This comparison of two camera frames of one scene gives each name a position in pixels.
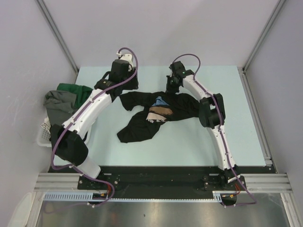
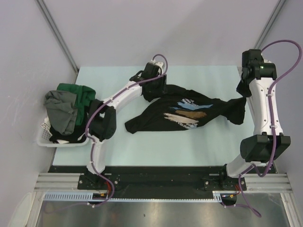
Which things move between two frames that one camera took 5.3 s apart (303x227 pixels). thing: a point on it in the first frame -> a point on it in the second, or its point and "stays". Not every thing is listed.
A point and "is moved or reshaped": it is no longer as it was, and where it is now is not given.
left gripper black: x=133 y=85 -> x=162 y=89
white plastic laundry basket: x=43 y=137 stays
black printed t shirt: x=158 y=107 is moved or reshaped
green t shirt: x=82 y=92 stays
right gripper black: x=169 y=89 -> x=245 y=92
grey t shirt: x=59 y=106 stays
